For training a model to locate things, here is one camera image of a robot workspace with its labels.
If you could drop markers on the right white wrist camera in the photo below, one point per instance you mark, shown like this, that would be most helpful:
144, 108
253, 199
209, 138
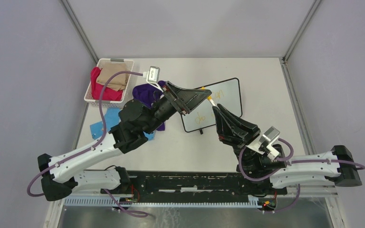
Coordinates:
263, 143

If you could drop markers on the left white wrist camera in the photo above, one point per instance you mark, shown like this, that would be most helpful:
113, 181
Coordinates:
153, 75

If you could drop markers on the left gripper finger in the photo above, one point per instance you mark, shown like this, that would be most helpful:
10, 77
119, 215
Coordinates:
187, 101
176, 89

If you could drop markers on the white slotted cable duct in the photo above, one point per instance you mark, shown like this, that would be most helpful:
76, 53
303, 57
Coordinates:
106, 201

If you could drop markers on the white orange marker pen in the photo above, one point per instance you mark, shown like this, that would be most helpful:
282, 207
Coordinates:
211, 101

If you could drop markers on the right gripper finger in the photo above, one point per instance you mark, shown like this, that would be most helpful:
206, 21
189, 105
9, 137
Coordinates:
230, 126
227, 124

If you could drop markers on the black framed whiteboard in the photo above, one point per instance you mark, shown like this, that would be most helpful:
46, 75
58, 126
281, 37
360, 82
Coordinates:
226, 93

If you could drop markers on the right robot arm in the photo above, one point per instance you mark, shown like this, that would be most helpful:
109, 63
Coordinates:
267, 157

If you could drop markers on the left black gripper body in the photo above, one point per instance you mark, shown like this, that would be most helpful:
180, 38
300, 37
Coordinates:
172, 96

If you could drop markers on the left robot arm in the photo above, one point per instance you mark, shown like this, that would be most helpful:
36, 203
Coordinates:
64, 174

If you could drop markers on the red cloth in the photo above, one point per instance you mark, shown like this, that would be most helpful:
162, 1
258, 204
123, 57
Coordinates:
96, 88

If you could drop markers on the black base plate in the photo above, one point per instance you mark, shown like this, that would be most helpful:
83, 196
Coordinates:
192, 187

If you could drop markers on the purple cloth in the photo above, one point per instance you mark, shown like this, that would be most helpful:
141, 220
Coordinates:
144, 94

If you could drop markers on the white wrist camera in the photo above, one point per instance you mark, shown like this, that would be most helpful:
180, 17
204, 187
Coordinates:
153, 75
263, 143

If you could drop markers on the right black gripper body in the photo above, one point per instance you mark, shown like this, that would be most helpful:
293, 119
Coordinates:
238, 146

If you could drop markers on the blue patterned cloth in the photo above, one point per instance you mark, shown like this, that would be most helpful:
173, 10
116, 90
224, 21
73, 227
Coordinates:
111, 118

